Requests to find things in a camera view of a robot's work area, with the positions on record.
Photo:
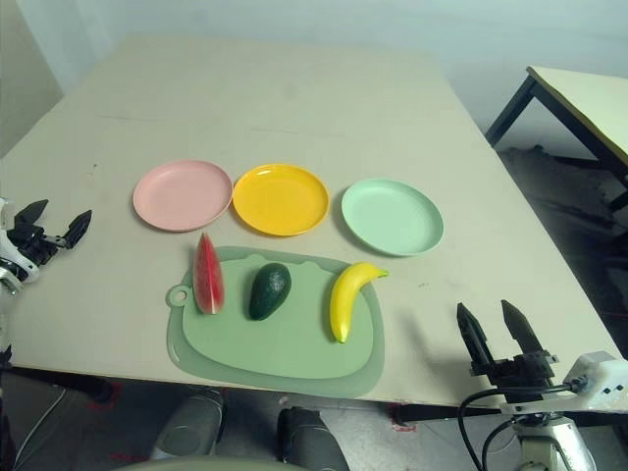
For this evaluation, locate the dark green avocado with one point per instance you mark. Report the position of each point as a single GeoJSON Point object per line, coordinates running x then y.
{"type": "Point", "coordinates": [269, 292]}

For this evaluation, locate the yellow banana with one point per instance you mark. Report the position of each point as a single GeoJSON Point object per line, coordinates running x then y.
{"type": "Point", "coordinates": [343, 299]}

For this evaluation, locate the black table frame bar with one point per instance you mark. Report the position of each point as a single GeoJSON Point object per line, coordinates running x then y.
{"type": "Point", "coordinates": [59, 380]}
{"type": "Point", "coordinates": [441, 414]}

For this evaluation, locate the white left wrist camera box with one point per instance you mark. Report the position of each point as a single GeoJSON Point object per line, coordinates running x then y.
{"type": "Point", "coordinates": [19, 262]}

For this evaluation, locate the red watermelon slice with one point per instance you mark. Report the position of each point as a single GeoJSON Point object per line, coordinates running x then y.
{"type": "Point", "coordinates": [208, 279]}

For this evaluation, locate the pink plate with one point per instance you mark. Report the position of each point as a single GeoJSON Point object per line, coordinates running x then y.
{"type": "Point", "coordinates": [181, 193]}

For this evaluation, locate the yellow plate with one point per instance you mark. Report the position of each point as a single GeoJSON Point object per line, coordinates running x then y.
{"type": "Point", "coordinates": [280, 198]}

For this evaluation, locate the grey robot leg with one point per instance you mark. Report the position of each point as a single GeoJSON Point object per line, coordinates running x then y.
{"type": "Point", "coordinates": [309, 441]}
{"type": "Point", "coordinates": [191, 424]}

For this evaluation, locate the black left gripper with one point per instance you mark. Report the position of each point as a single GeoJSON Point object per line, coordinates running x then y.
{"type": "Point", "coordinates": [34, 245]}

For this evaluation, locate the grey robot torso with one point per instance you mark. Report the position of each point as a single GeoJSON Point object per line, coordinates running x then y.
{"type": "Point", "coordinates": [196, 463]}

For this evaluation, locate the green cutting board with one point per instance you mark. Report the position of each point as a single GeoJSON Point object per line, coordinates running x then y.
{"type": "Point", "coordinates": [294, 353]}

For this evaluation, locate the grey robot right leg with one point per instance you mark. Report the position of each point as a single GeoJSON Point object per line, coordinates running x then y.
{"type": "Point", "coordinates": [309, 441]}

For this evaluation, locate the grey robot left leg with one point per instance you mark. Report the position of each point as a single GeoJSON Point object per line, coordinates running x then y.
{"type": "Point", "coordinates": [191, 424]}

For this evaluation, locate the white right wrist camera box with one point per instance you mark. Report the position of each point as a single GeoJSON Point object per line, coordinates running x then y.
{"type": "Point", "coordinates": [606, 378]}

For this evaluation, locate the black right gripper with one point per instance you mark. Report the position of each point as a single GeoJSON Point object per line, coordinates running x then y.
{"type": "Point", "coordinates": [520, 373]}

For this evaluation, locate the beige side table black legs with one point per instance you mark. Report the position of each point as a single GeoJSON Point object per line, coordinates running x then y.
{"type": "Point", "coordinates": [589, 93]}

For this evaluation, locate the mint green plate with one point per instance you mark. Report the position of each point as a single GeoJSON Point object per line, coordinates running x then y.
{"type": "Point", "coordinates": [392, 216]}

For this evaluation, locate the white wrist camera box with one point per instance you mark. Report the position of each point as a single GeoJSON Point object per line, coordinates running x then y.
{"type": "Point", "coordinates": [606, 378]}
{"type": "Point", "coordinates": [19, 262]}

